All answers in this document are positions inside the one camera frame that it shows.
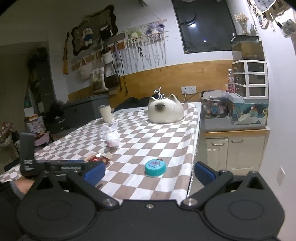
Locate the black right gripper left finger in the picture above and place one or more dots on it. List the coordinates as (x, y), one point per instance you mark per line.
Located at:
(85, 182)

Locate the cream cup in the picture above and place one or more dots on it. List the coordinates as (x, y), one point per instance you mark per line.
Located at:
(106, 113)

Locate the pink-capped plastic bottle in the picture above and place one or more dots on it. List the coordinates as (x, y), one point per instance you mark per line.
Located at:
(231, 82)

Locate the white cupboard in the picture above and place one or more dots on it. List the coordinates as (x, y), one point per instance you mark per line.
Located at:
(236, 151)

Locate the white snack bag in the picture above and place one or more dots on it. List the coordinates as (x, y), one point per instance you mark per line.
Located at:
(36, 126)

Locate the teal round lid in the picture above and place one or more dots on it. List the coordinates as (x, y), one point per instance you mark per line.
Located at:
(155, 167)

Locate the dried flower vase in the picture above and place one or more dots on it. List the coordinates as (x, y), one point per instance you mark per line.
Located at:
(242, 19)

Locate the crumpled white plastic bag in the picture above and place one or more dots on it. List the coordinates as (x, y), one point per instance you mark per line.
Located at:
(109, 133)

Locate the dark window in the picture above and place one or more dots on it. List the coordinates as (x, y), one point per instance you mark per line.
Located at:
(205, 26)

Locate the beige tote bag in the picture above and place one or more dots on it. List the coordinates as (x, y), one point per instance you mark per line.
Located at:
(97, 76)

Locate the white cat-shaped ceramic ornament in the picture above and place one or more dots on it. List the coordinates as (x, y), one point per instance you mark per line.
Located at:
(166, 110)

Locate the grey storage box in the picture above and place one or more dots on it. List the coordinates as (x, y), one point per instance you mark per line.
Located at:
(81, 112)

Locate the person's left hand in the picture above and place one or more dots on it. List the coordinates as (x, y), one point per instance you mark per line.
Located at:
(21, 186)

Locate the white drawer unit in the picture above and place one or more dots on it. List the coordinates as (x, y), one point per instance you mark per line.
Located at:
(250, 79)

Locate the white wall socket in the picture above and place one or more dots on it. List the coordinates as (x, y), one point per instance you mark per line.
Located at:
(280, 176)

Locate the dark cartoon wall rug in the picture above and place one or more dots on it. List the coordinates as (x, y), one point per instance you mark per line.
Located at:
(98, 26)

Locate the brown white checkered tablecloth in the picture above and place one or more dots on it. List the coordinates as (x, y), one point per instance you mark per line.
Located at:
(140, 141)

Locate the white macrame wall hanging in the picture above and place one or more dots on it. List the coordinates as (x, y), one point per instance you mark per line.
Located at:
(145, 47)

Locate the glass terrarium tank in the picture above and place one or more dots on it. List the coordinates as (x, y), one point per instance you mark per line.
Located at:
(247, 48)

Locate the teal illustrated box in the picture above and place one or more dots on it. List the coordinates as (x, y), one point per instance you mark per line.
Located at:
(242, 111)

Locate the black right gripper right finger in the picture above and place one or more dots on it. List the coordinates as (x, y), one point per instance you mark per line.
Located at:
(214, 182)

